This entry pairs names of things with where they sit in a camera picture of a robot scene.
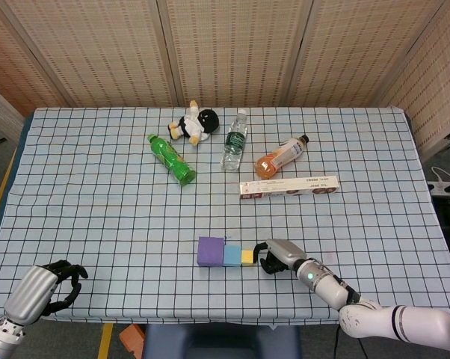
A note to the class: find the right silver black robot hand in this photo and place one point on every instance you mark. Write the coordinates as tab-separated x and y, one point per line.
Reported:
285	248

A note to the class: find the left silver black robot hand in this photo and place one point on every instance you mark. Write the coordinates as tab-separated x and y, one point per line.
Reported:
27	293

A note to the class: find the small yellow foam cube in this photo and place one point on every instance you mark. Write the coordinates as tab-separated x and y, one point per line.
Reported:
247	257

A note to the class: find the light blue foam cube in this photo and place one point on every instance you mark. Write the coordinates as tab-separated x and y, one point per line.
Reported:
231	256

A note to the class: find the large purple foam cube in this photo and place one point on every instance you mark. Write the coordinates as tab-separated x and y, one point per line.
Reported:
210	252

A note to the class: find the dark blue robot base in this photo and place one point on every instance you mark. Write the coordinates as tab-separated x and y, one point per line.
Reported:
221	342

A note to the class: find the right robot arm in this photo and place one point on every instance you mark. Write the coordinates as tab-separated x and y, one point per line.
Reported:
329	288

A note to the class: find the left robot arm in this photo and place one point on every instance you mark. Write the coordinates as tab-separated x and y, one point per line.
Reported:
0	338

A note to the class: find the white red baking paper box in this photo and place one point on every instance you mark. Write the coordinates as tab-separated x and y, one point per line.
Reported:
285	187

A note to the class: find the orange drink bottle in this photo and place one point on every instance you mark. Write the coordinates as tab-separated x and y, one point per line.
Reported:
273	162

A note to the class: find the blue checkered tablecloth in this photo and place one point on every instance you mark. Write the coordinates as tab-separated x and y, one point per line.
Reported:
98	224

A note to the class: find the clear water bottle green label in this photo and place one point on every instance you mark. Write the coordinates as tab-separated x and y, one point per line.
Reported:
234	146

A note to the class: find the orange box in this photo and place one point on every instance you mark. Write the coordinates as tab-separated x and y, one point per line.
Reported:
132	338

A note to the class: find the green plastic bottle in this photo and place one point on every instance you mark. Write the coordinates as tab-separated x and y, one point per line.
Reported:
170	161

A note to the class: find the black white plush penguin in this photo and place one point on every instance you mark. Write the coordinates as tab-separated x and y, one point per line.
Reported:
195	123

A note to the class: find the white power strip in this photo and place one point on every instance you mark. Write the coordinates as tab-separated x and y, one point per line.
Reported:
443	188

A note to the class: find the white woven screen panel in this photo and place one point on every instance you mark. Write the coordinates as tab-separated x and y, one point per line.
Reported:
0	112

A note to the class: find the bamboo folding screen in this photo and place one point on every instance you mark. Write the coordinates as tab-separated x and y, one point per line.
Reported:
116	56

